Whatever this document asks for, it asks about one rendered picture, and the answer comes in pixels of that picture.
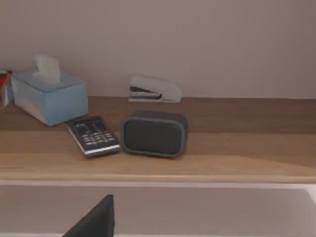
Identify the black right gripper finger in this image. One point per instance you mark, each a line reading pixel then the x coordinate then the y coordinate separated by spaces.
pixel 101 218

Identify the black remote control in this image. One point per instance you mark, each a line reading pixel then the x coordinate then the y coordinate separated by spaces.
pixel 93 137

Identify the dark grey speaker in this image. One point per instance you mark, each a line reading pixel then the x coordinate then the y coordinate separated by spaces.
pixel 154 134

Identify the light blue tissue box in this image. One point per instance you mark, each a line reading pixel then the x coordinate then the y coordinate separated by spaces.
pixel 50 95

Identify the white stapler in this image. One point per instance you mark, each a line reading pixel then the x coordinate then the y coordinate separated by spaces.
pixel 158 90

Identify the wooden shelf board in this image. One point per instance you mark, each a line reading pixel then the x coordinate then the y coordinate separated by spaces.
pixel 222 138

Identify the red and white can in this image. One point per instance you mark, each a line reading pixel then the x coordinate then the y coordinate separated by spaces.
pixel 4 89

